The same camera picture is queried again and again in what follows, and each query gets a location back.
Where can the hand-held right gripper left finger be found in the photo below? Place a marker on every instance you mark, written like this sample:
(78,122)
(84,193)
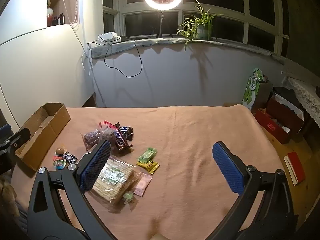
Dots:
(96,167)

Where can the grey windowsill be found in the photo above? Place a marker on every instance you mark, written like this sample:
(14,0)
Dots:
(175,41)

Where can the chocolate ball cup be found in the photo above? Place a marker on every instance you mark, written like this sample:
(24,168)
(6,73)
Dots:
(60,150)

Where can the brown cardboard box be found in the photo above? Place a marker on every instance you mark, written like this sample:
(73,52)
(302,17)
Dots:
(42,140)

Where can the clear cracker packet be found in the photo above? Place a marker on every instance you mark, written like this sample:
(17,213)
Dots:
(115,180)

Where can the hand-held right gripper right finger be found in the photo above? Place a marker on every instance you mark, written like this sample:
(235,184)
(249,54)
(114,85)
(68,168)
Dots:
(228,170)

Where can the dark mini chocolate packet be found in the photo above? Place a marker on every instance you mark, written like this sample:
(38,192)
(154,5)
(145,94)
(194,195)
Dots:
(126,130)

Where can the clear red-edged cake packet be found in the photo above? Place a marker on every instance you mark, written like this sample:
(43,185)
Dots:
(106,129)
(91,138)

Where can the green candy packet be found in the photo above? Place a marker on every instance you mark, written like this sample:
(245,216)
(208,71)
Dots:
(147,155)

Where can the potted spider plant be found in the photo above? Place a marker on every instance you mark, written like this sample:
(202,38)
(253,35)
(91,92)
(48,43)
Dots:
(201,31)

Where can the dark brown open box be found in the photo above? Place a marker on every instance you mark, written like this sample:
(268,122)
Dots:
(282,115)

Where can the dark bottle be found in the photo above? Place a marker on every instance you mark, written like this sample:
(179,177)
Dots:
(61,19)
(55,21)

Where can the white and red vase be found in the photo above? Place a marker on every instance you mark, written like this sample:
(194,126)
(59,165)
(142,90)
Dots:
(50,15)

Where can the pink snack packet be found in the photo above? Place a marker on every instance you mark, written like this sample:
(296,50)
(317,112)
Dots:
(142,183)

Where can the black tripod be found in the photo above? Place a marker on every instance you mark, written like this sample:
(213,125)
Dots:
(161,23)

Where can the colourful jelly cup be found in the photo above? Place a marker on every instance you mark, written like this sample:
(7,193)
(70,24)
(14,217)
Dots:
(59,164)

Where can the white cabinet panel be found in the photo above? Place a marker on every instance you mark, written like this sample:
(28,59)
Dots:
(45,67)

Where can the red box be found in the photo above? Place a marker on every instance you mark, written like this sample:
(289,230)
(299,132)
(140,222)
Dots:
(268,127)

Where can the brown carton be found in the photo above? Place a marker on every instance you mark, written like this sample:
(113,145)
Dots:
(265,92)

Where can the small green candy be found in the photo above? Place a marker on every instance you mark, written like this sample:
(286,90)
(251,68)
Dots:
(128,196)

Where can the green printed bag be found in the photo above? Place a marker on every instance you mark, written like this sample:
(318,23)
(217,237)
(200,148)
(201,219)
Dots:
(251,90)

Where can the white window frame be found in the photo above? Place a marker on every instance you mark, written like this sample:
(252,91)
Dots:
(120,5)

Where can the brown chocolate bar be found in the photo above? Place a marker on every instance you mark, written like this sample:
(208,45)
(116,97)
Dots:
(119,137)

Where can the red book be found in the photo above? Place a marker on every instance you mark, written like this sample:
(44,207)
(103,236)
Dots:
(297,166)

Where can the white lace cloth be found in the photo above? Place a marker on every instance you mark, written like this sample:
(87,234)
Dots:
(307,97)

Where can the white power box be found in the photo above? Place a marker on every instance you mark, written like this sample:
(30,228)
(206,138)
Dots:
(108,37)

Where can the yellow candy packet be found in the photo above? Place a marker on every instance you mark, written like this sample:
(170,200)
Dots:
(150,166)

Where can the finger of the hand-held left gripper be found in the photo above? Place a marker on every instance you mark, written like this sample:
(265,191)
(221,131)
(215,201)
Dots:
(4,130)
(21,136)

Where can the black and white candy packet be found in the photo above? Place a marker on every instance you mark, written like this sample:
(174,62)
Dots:
(69,157)

